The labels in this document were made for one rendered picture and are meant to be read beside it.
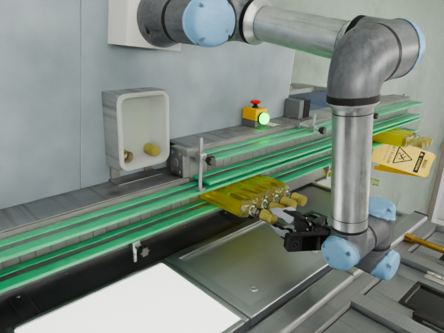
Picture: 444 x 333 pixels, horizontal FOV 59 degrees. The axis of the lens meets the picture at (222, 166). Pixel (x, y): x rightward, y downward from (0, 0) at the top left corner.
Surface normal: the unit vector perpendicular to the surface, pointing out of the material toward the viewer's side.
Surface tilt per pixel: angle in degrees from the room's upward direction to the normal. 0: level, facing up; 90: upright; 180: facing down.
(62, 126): 0
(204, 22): 8
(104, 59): 0
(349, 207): 66
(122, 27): 90
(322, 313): 90
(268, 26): 91
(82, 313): 90
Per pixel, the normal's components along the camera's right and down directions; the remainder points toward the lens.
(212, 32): 0.59, 0.32
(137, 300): 0.04, -0.94
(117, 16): -0.71, 0.12
